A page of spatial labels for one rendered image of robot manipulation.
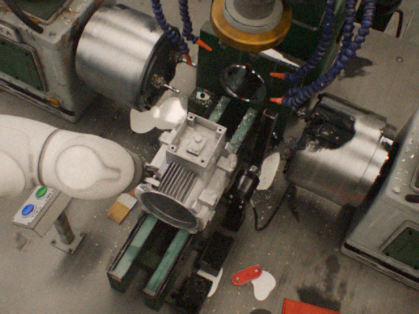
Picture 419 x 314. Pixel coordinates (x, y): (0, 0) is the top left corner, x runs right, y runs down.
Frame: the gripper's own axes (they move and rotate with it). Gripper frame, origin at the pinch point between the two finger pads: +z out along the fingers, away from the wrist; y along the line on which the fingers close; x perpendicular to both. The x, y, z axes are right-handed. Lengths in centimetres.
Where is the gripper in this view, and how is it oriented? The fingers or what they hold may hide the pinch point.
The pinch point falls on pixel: (149, 172)
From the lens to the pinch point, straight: 122.5
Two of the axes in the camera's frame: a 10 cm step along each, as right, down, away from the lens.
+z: 1.6, 0.5, 9.9
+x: -4.2, 9.1, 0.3
